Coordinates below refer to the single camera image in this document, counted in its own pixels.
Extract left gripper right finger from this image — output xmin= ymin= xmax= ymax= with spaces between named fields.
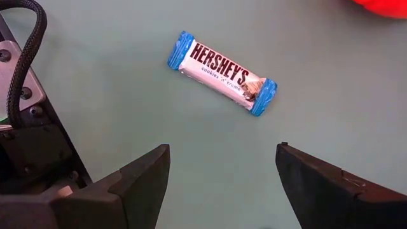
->
xmin=275 ymin=141 xmax=407 ymax=229

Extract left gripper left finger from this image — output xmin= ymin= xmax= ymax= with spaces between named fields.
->
xmin=0 ymin=144 xmax=171 ymax=229

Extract white blue Hershey's bar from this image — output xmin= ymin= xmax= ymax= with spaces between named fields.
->
xmin=167 ymin=30 xmax=279 ymax=117

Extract orange halloween bucket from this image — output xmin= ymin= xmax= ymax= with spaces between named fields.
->
xmin=351 ymin=0 xmax=407 ymax=20

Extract aluminium bracket plate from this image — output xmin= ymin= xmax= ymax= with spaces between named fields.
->
xmin=0 ymin=40 xmax=46 ymax=120

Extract black braided cable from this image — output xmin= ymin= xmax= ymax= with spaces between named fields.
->
xmin=0 ymin=0 xmax=48 ymax=130

